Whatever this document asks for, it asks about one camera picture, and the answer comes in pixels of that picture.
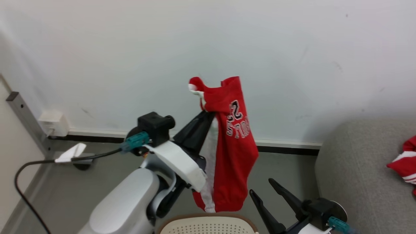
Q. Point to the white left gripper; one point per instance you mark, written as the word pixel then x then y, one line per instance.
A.
pixel 180 164

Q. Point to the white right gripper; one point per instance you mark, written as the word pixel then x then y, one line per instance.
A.
pixel 305 227

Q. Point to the red basketball jersey with lettering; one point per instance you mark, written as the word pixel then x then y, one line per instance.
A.
pixel 232 156

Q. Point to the red garment with white stripes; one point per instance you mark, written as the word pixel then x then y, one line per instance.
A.
pixel 404 162

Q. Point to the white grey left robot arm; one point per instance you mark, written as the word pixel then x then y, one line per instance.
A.
pixel 126 201

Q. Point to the grey fabric sofa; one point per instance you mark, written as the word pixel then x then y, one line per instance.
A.
pixel 357 182

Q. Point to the white and black baseboard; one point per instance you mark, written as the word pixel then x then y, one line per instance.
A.
pixel 286 146

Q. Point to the white perforated laundry basket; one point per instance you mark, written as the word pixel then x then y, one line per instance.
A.
pixel 208 226

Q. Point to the beige cabinet panel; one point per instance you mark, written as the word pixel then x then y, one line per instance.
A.
pixel 14 156

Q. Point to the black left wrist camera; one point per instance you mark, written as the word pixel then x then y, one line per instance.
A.
pixel 155 127

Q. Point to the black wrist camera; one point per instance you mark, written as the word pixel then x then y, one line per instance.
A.
pixel 155 127
pixel 318 213

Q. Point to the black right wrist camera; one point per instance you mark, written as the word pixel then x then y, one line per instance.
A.
pixel 318 213

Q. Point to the white wall socket box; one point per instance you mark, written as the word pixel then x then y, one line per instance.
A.
pixel 54 123

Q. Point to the grey metal frame post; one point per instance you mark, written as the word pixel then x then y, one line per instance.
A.
pixel 27 120

